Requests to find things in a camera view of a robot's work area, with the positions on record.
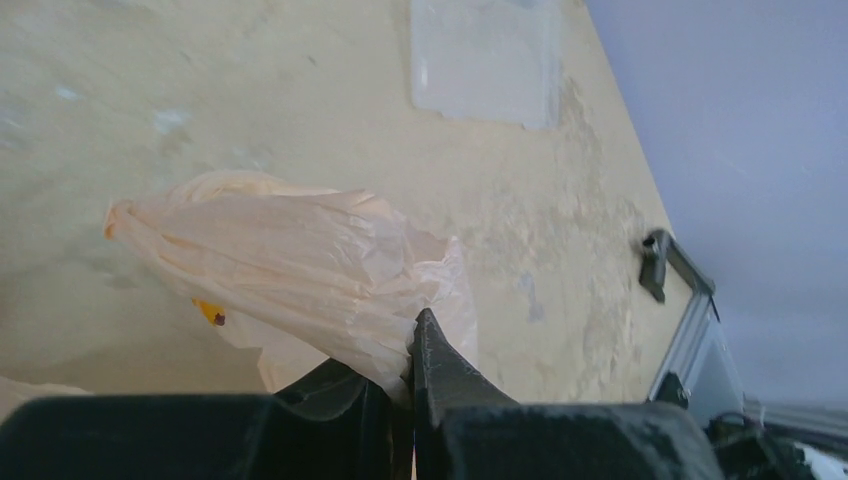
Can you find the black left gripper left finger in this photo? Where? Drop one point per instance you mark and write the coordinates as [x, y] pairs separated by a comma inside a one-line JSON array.
[[331, 424]]

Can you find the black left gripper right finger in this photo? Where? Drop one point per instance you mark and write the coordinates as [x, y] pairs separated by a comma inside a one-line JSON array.
[[467, 428]]

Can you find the translucent orange plastic bag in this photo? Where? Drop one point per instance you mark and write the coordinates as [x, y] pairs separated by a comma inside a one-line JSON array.
[[281, 267]]

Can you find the clear plastic screw box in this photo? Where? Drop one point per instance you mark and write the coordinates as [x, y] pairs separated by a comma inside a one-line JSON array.
[[488, 60]]

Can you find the aluminium table edge rail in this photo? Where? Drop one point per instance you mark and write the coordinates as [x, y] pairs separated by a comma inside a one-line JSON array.
[[699, 375]]

